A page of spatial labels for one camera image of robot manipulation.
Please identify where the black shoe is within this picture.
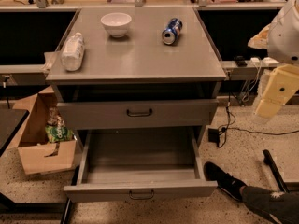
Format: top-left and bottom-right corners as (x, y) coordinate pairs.
(204, 161), (246, 202)

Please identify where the grey drawer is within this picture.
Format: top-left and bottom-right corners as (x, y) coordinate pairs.
(64, 127), (216, 203)
(57, 99), (218, 130)

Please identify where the black floor cable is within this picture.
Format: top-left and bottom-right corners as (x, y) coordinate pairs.
(216, 72), (299, 149)

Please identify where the grey drawer cabinet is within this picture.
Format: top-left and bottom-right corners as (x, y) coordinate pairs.
(47, 7), (225, 138)

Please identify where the green snack bag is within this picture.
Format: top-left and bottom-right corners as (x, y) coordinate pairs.
(45, 125), (73, 143)

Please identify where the black charger on ledge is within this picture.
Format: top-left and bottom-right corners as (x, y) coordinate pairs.
(235, 56), (247, 67)

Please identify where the black chair leg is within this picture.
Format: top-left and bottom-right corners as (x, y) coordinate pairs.
(263, 149), (289, 192)

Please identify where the grey top drawer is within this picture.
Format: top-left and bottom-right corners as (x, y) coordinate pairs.
(57, 99), (218, 130)

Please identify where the black metal floor bar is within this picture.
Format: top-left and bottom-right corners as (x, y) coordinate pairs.
(60, 166), (79, 224)

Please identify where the dark trouser leg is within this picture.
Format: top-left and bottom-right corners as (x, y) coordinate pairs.
(241, 186), (299, 224)

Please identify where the white power strip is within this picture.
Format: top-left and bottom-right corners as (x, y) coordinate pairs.
(263, 57), (278, 65)

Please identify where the clear plastic water bottle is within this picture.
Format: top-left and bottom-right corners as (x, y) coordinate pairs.
(61, 33), (85, 71)

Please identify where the white ceramic bowl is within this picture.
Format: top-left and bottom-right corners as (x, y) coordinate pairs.
(100, 12), (132, 37)

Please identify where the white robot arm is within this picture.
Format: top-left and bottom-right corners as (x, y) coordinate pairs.
(248, 0), (299, 122)

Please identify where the blue soda can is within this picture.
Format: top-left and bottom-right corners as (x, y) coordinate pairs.
(162, 18), (183, 45)

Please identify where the black power adapter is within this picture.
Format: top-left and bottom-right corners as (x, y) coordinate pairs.
(208, 128), (220, 144)

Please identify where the brown cardboard box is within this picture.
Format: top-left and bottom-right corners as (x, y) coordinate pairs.
(10, 87), (77, 175)

